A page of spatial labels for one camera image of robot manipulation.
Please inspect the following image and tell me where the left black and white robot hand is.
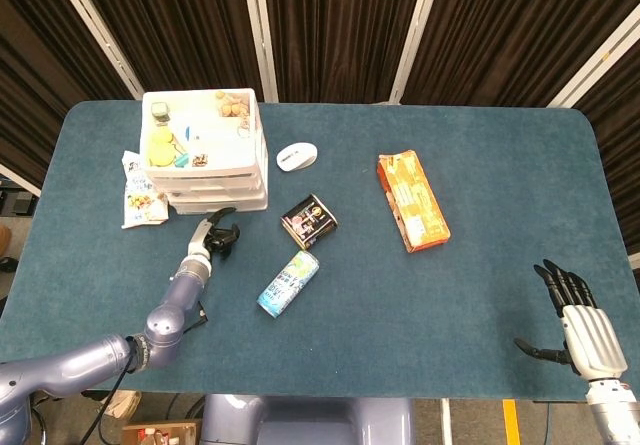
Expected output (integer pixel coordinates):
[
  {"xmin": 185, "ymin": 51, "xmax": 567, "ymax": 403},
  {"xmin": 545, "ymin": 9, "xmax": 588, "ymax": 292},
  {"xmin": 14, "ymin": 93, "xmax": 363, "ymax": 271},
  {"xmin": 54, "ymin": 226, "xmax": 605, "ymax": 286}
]
[{"xmin": 187, "ymin": 206, "xmax": 241, "ymax": 262}]

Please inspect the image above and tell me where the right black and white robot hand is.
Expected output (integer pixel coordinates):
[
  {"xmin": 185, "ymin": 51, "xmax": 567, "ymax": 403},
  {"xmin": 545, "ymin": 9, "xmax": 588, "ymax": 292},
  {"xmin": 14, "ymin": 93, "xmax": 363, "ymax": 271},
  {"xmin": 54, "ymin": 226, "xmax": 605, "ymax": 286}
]
[{"xmin": 513, "ymin": 259, "xmax": 630, "ymax": 381}]

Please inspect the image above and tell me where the white plastic container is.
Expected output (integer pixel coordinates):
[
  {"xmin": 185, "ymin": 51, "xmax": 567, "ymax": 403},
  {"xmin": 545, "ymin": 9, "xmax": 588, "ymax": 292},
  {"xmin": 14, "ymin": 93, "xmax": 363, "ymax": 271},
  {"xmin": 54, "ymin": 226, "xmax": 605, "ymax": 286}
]
[{"xmin": 169, "ymin": 195, "xmax": 269, "ymax": 215}]

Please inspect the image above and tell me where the white plastic drawer unit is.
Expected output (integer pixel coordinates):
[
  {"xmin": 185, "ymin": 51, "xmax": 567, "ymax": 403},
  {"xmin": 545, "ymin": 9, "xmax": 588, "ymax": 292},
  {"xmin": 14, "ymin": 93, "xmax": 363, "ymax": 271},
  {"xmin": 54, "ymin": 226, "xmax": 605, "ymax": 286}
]
[{"xmin": 139, "ymin": 88, "xmax": 270, "ymax": 215}]

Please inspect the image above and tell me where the black tin can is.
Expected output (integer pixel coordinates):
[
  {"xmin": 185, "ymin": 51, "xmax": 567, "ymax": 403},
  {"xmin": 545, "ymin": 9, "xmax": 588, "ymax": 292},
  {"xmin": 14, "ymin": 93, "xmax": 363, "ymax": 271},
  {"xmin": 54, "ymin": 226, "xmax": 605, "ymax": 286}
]
[{"xmin": 280, "ymin": 193, "xmax": 339, "ymax": 251}]

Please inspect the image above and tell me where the orange carton box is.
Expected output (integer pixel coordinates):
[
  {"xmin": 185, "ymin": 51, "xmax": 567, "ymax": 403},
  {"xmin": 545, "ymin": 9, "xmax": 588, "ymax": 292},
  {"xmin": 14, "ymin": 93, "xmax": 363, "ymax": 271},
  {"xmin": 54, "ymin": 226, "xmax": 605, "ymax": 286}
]
[{"xmin": 376, "ymin": 149, "xmax": 452, "ymax": 255}]

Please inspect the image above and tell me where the white snack bag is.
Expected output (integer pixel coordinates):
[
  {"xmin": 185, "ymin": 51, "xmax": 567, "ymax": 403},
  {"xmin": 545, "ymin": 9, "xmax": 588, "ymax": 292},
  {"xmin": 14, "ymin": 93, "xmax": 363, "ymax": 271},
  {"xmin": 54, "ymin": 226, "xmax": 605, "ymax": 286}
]
[{"xmin": 121, "ymin": 150, "xmax": 170, "ymax": 230}]

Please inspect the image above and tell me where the blue and white drink can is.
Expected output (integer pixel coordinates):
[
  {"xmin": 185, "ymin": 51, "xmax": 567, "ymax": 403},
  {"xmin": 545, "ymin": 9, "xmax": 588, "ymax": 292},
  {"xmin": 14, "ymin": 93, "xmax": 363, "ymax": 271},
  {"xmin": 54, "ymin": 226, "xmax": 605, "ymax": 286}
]
[{"xmin": 256, "ymin": 249, "xmax": 321, "ymax": 320}]

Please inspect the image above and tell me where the white computer mouse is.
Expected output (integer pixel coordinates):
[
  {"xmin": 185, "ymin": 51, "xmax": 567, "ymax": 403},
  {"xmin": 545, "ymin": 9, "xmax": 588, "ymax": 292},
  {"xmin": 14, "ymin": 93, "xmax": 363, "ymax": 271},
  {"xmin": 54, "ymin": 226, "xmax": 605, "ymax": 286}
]
[{"xmin": 276, "ymin": 142, "xmax": 319, "ymax": 172}]

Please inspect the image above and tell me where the white table leg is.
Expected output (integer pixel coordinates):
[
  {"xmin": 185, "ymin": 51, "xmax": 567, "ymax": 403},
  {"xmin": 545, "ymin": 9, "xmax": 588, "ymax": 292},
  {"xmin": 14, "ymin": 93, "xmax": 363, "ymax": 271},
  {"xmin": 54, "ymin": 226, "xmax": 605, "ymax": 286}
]
[{"xmin": 440, "ymin": 398, "xmax": 454, "ymax": 445}]

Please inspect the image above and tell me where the white sneaker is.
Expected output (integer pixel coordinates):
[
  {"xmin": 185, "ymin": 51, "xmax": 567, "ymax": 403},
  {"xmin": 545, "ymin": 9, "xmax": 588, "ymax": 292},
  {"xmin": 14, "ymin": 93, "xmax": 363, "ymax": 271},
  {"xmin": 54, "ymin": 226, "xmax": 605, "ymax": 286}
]
[{"xmin": 99, "ymin": 390, "xmax": 143, "ymax": 416}]

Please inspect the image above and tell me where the blue table mat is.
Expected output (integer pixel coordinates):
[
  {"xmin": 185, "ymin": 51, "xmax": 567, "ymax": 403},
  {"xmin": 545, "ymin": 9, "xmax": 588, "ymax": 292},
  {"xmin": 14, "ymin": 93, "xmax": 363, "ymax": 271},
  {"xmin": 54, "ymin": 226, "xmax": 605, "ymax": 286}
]
[{"xmin": 0, "ymin": 99, "xmax": 632, "ymax": 400}]

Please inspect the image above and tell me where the dark brown curtain panel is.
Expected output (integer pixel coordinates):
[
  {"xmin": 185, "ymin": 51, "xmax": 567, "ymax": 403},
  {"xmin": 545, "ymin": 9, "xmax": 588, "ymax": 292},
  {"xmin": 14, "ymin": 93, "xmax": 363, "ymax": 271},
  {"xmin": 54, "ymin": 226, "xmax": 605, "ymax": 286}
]
[
  {"xmin": 574, "ymin": 52, "xmax": 640, "ymax": 266},
  {"xmin": 0, "ymin": 0, "xmax": 136, "ymax": 189},
  {"xmin": 69, "ymin": 0, "xmax": 265, "ymax": 102},
  {"xmin": 261, "ymin": 0, "xmax": 431, "ymax": 104},
  {"xmin": 402, "ymin": 0, "xmax": 640, "ymax": 107}
]

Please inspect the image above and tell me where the lavender robot torso base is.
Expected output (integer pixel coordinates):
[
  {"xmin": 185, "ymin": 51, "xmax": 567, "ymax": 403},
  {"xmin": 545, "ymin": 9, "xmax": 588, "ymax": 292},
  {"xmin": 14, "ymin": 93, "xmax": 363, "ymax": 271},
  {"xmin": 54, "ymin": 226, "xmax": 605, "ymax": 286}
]
[{"xmin": 199, "ymin": 393, "xmax": 416, "ymax": 445}]

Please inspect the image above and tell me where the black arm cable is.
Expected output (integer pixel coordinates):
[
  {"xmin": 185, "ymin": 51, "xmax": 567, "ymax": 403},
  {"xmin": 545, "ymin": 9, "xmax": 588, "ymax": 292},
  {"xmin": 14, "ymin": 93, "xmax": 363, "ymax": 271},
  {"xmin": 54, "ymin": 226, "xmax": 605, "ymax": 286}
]
[{"xmin": 79, "ymin": 334, "xmax": 146, "ymax": 444}]

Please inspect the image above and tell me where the white metal frame post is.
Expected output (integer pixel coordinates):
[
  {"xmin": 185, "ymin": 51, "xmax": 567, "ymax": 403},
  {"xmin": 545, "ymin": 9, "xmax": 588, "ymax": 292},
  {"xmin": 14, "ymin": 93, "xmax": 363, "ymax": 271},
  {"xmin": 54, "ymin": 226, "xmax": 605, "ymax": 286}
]
[
  {"xmin": 547, "ymin": 14, "xmax": 640, "ymax": 109},
  {"xmin": 388, "ymin": 0, "xmax": 446, "ymax": 105},
  {"xmin": 47, "ymin": 0, "xmax": 145, "ymax": 100},
  {"xmin": 239, "ymin": 0, "xmax": 280, "ymax": 104},
  {"xmin": 0, "ymin": 162, "xmax": 42, "ymax": 197}
]

